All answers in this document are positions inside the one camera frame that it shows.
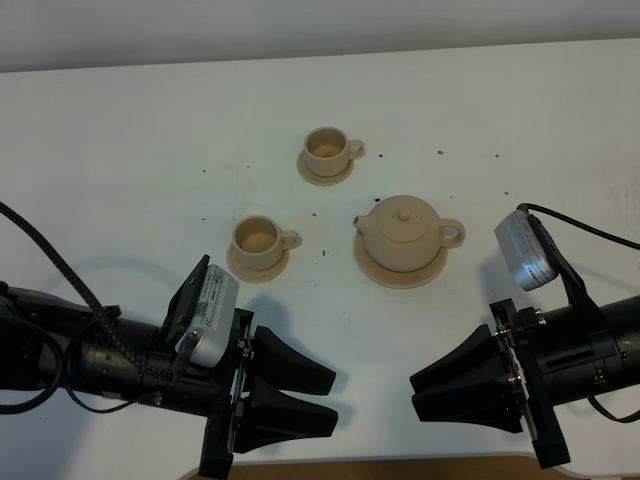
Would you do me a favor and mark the near beige teacup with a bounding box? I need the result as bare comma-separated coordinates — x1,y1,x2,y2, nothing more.
232,216,302,271

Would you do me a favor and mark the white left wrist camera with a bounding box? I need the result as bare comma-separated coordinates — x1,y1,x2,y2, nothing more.
175,264,239,368

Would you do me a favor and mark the large beige teapot saucer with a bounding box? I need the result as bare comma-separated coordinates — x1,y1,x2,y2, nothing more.
353,233,448,289

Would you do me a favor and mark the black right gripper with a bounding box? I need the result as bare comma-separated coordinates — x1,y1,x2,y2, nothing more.
410,299,570,469

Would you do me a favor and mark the far beige teacup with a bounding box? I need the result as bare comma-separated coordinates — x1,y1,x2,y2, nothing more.
302,127,365,178

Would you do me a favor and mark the small beige saucer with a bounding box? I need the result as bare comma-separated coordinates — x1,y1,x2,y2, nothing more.
297,148,354,186
226,245,289,283

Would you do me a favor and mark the braided black left cable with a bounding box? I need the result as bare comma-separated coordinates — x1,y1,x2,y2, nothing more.
0,201,161,415

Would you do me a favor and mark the near small beige saucer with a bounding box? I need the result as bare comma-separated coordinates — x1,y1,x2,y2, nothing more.
226,245,289,283

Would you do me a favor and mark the far small beige saucer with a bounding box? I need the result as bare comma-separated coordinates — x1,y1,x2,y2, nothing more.
297,148,354,186

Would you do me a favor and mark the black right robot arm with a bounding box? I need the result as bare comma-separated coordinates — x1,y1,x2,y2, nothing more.
410,297,639,469

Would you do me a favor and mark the brown wooden board edge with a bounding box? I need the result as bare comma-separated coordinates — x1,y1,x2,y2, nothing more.
187,453,640,480

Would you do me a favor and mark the beige ceramic teapot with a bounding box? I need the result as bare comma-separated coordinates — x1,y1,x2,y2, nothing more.
353,195,466,273

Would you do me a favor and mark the beige teacup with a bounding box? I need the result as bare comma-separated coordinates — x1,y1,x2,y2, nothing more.
232,216,302,271
302,127,365,178

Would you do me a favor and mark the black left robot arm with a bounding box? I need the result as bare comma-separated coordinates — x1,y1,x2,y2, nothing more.
1,284,338,479

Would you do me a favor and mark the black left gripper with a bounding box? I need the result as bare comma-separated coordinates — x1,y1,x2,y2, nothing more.
198,309,339,477

